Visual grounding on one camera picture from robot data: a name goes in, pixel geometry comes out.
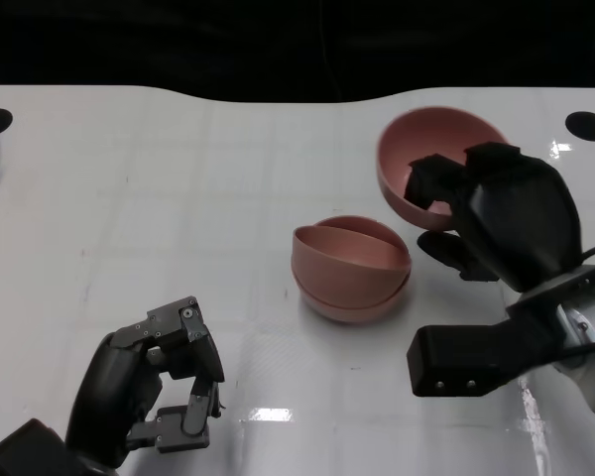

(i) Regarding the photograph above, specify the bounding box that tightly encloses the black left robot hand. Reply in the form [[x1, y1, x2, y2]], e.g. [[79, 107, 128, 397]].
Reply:
[[63, 296, 227, 470]]

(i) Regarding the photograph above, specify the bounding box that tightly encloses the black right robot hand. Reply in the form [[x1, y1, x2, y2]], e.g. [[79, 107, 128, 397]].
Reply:
[[404, 141, 585, 295]]

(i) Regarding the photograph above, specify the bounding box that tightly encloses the pink plastic bowl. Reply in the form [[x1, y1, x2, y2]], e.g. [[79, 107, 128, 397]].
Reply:
[[292, 270, 411, 326], [291, 214, 412, 303], [375, 106, 510, 233]]

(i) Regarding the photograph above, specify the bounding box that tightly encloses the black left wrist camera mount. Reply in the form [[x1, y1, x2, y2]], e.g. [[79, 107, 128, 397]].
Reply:
[[0, 418, 80, 476]]

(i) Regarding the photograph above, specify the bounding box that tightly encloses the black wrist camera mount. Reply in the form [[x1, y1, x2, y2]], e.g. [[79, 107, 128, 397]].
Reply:
[[0, 418, 80, 476], [406, 304, 566, 400]]

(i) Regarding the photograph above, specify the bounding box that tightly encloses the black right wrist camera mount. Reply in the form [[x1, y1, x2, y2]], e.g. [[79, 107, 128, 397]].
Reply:
[[406, 304, 566, 400]]

